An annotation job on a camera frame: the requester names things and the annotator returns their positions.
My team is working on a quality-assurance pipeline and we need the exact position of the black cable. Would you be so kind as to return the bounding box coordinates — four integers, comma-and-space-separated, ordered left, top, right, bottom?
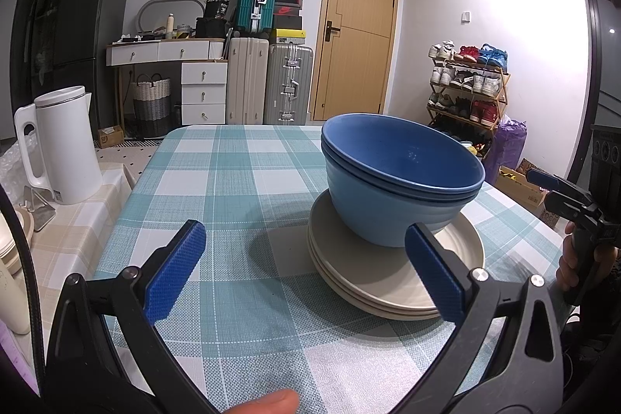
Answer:
0, 188, 42, 398

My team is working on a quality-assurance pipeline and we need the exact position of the cream dish stack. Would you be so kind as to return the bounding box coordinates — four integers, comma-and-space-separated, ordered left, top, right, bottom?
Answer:
0, 206, 35, 274

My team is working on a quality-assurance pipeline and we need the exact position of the purple plastic bag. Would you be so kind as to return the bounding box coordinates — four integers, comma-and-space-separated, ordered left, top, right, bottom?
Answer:
484, 117, 528, 186

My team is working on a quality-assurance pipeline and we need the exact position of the silver suitcase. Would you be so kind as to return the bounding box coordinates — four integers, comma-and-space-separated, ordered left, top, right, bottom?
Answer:
264, 43, 314, 126

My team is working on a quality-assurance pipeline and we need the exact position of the wooden door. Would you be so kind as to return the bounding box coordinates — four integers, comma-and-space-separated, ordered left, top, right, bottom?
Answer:
310, 0, 402, 121

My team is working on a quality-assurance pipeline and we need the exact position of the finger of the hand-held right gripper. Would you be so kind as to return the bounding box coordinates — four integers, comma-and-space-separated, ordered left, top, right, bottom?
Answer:
546, 192, 602, 230
526, 168, 595, 207

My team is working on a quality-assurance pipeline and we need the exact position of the beige suitcase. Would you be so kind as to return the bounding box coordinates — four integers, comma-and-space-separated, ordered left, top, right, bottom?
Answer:
227, 36, 271, 125

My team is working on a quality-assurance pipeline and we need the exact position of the small floor cardboard box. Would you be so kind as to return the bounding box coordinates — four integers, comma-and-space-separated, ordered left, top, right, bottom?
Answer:
97, 126, 125, 149

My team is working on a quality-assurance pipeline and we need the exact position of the tall dark cabinet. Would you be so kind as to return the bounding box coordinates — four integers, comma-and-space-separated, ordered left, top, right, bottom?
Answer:
10, 0, 114, 119

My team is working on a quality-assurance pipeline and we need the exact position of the metal stand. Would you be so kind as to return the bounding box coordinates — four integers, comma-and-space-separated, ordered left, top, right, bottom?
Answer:
19, 185, 56, 231

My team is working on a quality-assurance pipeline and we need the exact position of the wooden shoe rack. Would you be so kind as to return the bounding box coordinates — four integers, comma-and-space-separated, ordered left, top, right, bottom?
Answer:
427, 57, 512, 143

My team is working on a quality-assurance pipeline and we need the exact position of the black storage box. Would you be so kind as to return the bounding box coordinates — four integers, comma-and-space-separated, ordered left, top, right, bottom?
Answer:
195, 17, 228, 39

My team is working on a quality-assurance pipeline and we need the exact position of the clear plastic wrap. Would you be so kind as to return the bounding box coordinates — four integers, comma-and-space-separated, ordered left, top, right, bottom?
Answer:
0, 135, 32, 201

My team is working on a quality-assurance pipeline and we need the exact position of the person's left hand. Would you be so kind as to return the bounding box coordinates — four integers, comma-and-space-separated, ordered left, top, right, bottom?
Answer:
227, 389, 300, 414

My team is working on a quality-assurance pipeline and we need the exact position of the beige checked tablecloth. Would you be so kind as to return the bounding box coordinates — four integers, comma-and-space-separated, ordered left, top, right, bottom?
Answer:
0, 162, 139, 376

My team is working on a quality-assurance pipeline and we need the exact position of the printed cardboard box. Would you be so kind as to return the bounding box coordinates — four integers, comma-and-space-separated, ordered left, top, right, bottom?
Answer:
495, 158, 564, 229

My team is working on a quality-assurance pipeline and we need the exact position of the black refrigerator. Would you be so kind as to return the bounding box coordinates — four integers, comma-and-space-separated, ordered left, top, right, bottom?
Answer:
51, 0, 132, 138

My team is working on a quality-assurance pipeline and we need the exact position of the white and yellow shoe box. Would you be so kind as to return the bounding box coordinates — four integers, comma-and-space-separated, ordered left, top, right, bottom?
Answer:
272, 28, 309, 46

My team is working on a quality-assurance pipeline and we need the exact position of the oval mirror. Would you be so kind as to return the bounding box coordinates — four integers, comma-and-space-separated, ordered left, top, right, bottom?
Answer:
135, 0, 205, 37

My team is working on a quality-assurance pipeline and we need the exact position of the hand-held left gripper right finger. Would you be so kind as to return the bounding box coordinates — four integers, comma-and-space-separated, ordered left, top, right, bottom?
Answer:
405, 222, 564, 414

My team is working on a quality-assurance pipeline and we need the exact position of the teal checked tablecloth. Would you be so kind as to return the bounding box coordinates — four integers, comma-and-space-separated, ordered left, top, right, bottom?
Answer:
92, 124, 573, 414

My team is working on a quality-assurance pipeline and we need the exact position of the white cup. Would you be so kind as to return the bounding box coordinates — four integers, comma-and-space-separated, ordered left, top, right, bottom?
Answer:
0, 259, 36, 336

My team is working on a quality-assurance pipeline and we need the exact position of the black and white patterned rug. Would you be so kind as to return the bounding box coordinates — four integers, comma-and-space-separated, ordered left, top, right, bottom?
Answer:
94, 137, 168, 151

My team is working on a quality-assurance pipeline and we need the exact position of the person's right hand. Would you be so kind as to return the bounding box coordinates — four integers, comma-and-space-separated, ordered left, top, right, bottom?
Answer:
555, 220, 621, 293

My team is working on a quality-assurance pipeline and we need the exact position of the pile of floor shoes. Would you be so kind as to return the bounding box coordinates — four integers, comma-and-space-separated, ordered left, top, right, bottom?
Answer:
437, 125, 488, 159

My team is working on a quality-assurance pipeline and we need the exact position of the white drawer unit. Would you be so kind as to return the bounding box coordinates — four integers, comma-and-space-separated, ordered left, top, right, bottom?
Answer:
180, 61, 229, 125

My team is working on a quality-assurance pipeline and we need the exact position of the white electric kettle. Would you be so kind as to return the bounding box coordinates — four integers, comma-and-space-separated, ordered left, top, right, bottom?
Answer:
14, 85, 104, 206

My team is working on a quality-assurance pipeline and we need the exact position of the cream plate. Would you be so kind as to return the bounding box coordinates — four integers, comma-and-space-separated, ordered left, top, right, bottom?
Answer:
307, 230, 467, 314
310, 244, 457, 322
308, 190, 486, 304

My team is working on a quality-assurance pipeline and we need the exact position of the shoe rack with shoes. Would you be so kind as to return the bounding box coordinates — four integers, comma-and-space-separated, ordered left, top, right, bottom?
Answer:
428, 40, 510, 126

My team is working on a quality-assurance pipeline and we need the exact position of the white dressing table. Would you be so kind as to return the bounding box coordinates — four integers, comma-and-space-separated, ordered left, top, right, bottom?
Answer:
106, 36, 229, 138

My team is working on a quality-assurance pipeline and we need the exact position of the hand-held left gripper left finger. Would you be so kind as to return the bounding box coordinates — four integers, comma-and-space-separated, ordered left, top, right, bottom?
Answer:
46, 220, 214, 414

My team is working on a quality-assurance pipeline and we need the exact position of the woven laundry basket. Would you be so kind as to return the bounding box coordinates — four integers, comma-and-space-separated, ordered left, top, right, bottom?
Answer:
132, 73, 173, 138

